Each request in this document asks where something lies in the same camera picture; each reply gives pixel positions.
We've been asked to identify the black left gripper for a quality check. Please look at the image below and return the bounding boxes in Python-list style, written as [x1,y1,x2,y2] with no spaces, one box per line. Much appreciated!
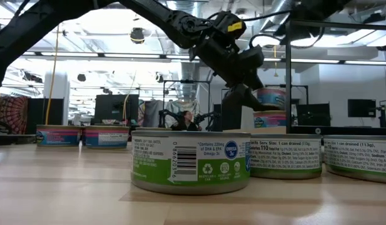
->
[191,11,279,113]

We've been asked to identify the green label tuna can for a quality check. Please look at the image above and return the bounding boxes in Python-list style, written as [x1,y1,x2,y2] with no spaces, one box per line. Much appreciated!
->
[249,134,322,180]
[130,130,251,196]
[323,134,386,184]

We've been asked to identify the black display panel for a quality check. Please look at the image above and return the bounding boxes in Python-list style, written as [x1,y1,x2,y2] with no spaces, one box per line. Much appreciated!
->
[212,97,255,133]

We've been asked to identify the person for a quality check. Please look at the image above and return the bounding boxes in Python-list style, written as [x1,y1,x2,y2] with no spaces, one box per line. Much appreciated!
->
[171,110,203,131]

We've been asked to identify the black desk monitor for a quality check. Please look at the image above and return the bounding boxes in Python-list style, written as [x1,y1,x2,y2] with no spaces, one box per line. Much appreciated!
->
[296,102,332,128]

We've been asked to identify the yellow tape tag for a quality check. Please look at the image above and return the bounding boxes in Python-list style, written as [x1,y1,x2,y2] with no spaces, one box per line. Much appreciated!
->
[226,21,244,33]

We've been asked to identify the long ceiling light bar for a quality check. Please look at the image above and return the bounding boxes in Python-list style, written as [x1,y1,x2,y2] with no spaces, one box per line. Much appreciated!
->
[22,51,386,67]

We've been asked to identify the black computer monitor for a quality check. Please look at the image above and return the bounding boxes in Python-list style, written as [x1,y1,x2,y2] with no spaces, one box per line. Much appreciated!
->
[93,94,140,125]

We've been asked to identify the black cabinet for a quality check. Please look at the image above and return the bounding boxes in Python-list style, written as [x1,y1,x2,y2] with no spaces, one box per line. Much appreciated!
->
[26,98,64,135]

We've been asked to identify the red patterned tapestry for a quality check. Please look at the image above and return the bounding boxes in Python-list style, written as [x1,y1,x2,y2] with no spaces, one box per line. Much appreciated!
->
[0,95,29,135]

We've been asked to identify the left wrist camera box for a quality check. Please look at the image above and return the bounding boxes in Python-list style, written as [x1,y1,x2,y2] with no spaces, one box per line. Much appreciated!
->
[241,44,265,76]

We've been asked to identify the wooden shelf with black frame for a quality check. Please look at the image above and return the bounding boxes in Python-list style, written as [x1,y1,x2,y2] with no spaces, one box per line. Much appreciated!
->
[223,18,386,136]

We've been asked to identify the background black metal frame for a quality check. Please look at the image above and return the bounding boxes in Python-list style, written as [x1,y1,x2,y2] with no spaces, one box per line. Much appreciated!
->
[162,79,211,129]

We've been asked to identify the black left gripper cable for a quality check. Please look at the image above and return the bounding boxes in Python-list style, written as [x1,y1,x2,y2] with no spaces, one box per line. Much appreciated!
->
[207,9,292,23]

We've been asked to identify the black wall screen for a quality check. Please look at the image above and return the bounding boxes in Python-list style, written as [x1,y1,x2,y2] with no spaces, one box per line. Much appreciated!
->
[347,98,377,119]

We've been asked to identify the black dome camera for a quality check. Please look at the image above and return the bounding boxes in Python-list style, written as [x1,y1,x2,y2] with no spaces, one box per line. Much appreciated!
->
[129,27,146,45]

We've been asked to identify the black camera on stand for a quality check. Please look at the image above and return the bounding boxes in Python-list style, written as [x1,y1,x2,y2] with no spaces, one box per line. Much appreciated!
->
[375,104,386,129]

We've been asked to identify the yellow power cable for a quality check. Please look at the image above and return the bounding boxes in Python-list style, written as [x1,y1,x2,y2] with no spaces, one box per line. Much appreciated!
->
[44,23,61,126]

